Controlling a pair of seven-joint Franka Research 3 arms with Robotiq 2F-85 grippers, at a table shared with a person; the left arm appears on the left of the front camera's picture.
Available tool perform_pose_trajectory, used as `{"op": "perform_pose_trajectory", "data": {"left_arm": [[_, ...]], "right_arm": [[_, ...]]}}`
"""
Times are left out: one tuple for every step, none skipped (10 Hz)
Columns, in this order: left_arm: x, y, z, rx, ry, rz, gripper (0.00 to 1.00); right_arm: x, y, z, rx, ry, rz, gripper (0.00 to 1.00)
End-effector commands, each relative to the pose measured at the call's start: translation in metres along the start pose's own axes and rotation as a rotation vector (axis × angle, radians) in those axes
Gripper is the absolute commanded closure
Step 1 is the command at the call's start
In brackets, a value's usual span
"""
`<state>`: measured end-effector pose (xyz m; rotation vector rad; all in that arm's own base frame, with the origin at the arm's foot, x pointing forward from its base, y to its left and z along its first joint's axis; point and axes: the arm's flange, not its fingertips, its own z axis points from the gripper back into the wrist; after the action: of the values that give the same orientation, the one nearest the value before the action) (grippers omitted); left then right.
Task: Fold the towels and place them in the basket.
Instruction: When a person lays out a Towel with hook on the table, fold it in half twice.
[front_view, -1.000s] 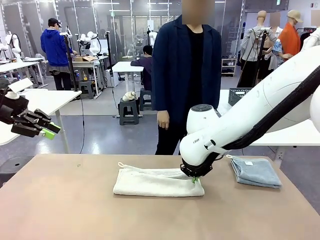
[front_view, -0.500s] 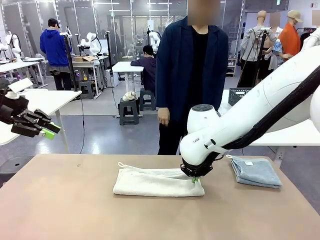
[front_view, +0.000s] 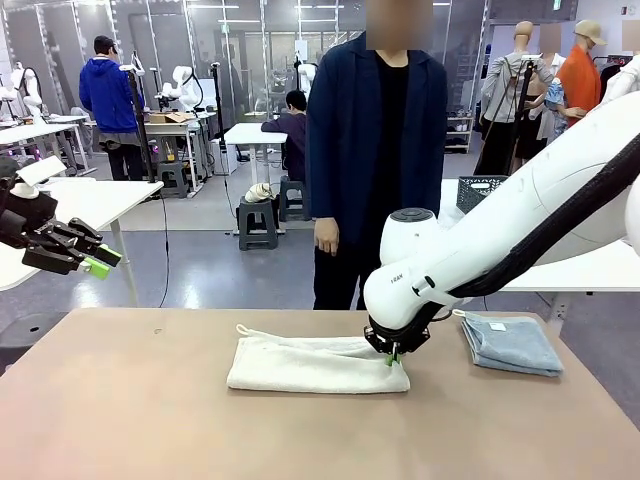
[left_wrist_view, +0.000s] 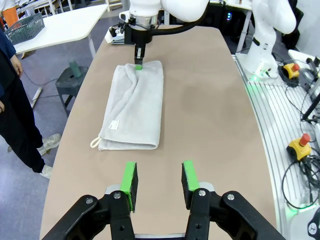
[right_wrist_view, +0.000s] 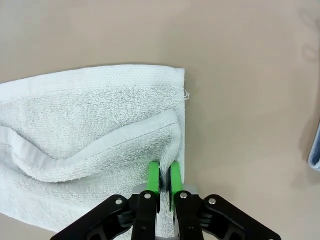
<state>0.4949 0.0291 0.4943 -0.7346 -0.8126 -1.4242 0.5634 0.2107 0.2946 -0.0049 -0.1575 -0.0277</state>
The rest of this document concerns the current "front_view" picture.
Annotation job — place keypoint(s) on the mannequin in grey shirt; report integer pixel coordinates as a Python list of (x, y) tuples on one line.
[(500, 90)]

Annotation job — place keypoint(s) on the white table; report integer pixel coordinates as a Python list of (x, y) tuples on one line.
[(100, 200), (575, 270)]

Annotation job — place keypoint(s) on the black camera stand pole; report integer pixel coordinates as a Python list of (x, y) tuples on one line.
[(217, 100), (140, 125)]

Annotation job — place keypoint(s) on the grey perforated plastic basket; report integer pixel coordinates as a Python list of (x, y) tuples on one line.
[(475, 192)]

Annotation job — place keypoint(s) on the white desk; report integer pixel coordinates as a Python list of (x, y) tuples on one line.
[(250, 132), (35, 127), (170, 129)]

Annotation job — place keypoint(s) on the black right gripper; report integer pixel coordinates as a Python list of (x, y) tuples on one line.
[(407, 340)]

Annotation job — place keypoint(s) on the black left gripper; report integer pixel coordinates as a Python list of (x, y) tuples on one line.
[(27, 210)]

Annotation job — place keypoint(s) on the person in blue hoodie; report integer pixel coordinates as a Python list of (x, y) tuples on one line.
[(105, 95)]

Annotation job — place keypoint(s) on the person in navy jacket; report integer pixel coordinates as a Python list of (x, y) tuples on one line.
[(350, 125)]

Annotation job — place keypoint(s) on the black plastic stool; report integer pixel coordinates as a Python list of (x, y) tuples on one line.
[(30, 332)]

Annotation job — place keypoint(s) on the white shoe rack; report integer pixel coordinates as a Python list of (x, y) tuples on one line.
[(457, 130)]

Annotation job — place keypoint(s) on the light blue towel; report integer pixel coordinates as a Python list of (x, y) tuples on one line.
[(515, 345)]

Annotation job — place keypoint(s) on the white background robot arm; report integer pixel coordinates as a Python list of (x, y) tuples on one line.
[(30, 92), (306, 75), (182, 80)]

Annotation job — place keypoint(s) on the person's right forearm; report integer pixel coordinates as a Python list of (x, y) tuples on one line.
[(325, 195)]

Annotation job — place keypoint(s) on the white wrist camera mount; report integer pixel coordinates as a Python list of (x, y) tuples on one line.
[(42, 169)]

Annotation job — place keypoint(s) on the figure in floral blue shirt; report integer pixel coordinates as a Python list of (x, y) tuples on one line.
[(555, 100)]

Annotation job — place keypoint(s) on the person in purple hoodie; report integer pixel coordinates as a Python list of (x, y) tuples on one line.
[(292, 130)]

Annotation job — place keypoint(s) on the grey plastic stool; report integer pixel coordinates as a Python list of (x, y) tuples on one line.
[(257, 207), (292, 185), (172, 172)]

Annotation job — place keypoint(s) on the beige cloth bundle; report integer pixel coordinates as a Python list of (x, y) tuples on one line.
[(257, 192)]

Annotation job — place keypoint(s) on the person's right hand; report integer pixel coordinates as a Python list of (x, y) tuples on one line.
[(327, 237)]

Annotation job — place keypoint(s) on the black tripod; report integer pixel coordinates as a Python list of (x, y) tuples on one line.
[(522, 100)]

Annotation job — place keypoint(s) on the mannequin in orange jacket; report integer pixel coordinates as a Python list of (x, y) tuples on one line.
[(580, 80)]

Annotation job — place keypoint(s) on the tan baseball cap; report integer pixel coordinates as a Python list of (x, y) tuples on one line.
[(590, 31)]

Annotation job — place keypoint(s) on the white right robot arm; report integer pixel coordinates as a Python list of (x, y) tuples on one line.
[(525, 215)]

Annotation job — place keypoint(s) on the white towel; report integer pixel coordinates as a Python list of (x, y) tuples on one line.
[(310, 370)]

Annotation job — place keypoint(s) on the open cardboard box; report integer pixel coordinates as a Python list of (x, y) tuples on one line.
[(165, 118)]

